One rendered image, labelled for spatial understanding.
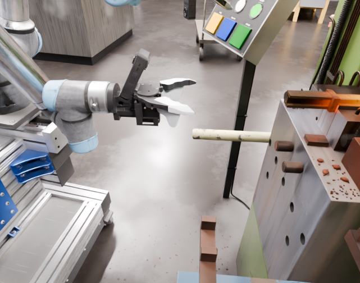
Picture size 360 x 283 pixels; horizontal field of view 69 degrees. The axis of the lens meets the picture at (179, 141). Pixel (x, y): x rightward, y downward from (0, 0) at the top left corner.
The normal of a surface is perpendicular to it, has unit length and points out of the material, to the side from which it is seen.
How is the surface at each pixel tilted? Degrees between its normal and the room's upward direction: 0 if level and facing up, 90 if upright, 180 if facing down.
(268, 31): 90
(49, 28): 90
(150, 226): 0
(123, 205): 0
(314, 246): 90
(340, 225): 90
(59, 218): 0
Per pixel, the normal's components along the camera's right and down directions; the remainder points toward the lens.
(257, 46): 0.36, 0.58
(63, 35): -0.22, 0.59
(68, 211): 0.01, -0.79
